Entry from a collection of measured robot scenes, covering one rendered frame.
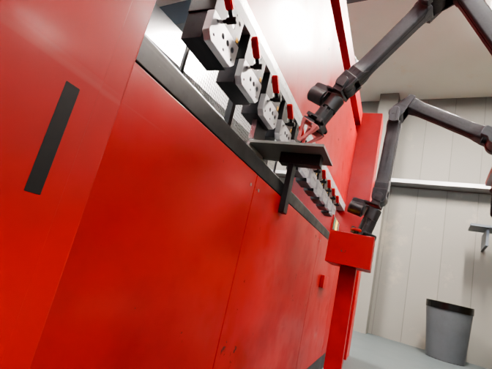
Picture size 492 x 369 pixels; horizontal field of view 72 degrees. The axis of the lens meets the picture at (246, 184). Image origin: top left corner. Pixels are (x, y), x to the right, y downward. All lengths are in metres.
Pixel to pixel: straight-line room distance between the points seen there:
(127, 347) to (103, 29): 0.47
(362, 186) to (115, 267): 3.00
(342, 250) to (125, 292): 0.91
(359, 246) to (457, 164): 4.96
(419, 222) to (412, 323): 1.49
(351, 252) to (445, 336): 3.84
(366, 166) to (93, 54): 3.21
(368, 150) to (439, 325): 2.54
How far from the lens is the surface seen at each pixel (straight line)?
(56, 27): 0.34
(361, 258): 1.31
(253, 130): 1.25
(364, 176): 3.42
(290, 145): 1.14
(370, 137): 3.56
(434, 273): 5.80
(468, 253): 5.86
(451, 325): 5.08
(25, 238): 0.33
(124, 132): 0.52
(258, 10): 1.21
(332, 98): 1.23
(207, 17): 0.95
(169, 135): 0.60
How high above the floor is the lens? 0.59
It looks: 13 degrees up
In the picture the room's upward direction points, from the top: 13 degrees clockwise
